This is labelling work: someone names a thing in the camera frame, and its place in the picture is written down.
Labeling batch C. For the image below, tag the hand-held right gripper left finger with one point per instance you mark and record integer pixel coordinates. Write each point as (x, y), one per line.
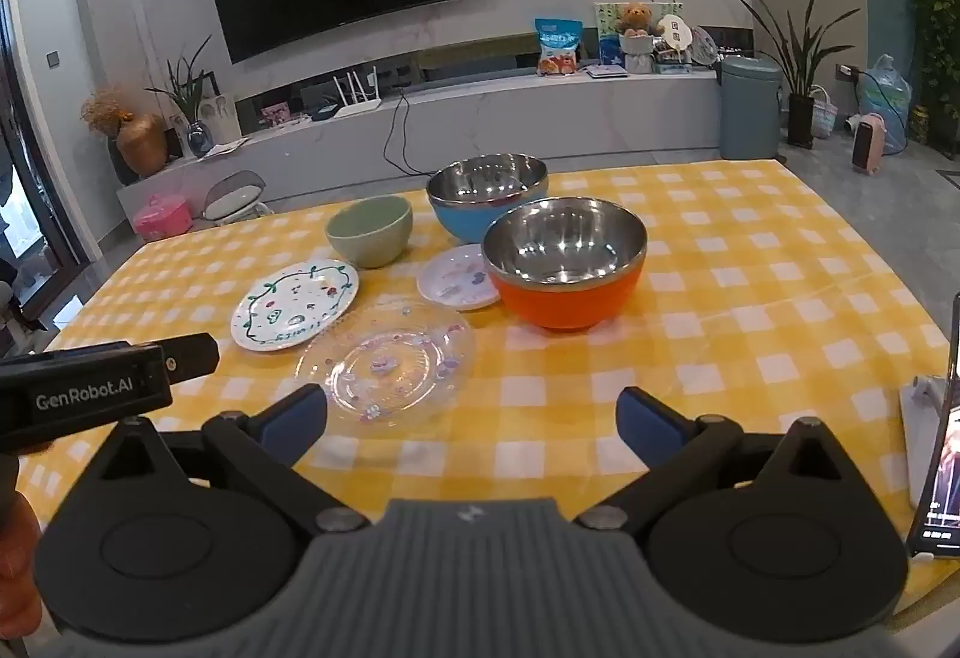
(292, 414)

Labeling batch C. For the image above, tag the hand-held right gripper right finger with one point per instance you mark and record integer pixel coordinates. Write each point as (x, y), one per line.
(646, 418)

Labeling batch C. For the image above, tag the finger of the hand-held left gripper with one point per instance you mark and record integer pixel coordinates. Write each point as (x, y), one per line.
(191, 358)

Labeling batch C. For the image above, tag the white plate with green vine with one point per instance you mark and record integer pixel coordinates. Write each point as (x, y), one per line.
(292, 305)

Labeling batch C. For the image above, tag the clear glass plate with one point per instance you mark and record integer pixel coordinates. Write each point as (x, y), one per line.
(390, 365)

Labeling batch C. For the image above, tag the orange steel bowl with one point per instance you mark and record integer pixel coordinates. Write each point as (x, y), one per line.
(570, 294)

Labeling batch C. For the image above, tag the green ceramic bowl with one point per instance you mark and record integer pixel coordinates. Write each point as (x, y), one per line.
(371, 238)

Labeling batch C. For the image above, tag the small white pink-printed plate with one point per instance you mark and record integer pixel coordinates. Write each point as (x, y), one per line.
(454, 279)

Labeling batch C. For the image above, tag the blue steel bowl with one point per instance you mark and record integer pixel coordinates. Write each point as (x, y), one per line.
(465, 219)

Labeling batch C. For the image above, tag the person's left hand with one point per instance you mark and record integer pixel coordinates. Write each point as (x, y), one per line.
(15, 568)

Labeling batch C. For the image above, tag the pink box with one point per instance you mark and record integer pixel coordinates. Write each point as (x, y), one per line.
(161, 217)

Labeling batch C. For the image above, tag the yellow checked tablecloth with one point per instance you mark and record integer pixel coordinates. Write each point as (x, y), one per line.
(750, 298)

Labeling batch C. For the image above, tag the gold vase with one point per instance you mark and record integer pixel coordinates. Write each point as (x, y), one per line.
(141, 147)

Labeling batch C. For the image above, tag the plant in blue vase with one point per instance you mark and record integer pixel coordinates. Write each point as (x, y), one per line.
(196, 141)

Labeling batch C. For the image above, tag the white container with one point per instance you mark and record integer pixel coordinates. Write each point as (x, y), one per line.
(223, 117)

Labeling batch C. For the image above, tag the dried orange flowers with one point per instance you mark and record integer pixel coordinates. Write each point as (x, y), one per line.
(105, 111)

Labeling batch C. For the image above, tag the white phone stand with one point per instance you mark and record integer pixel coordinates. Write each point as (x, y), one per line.
(916, 433)

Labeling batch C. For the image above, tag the small dark device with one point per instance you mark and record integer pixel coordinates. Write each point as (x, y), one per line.
(324, 115)

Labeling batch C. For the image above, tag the black smartphone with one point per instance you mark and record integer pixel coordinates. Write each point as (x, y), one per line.
(937, 463)

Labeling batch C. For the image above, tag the white router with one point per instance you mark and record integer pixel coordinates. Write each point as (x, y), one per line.
(360, 109)

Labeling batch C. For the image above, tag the grey-blue trash bin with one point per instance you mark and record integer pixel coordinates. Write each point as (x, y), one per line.
(750, 111)

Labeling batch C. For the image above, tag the long-leaf potted plant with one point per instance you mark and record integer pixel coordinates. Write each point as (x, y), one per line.
(801, 118)

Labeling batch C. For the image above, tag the woven basket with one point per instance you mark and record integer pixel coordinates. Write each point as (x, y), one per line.
(823, 117)

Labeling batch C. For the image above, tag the pink space heater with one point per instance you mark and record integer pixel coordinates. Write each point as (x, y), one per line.
(870, 144)

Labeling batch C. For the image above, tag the blue snack bag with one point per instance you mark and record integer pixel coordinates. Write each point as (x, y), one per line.
(559, 47)

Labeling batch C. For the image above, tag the white hand fan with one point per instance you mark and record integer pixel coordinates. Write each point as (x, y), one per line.
(673, 34)

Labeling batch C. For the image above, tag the green picture box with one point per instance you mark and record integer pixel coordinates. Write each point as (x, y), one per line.
(604, 28)

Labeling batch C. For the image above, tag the brown teddy bear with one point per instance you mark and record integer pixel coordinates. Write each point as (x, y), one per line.
(634, 19)

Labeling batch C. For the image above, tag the leafy green climbing plant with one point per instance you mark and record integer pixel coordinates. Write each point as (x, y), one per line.
(934, 13)

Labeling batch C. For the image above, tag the pink photo frame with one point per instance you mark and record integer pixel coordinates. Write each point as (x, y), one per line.
(276, 115)

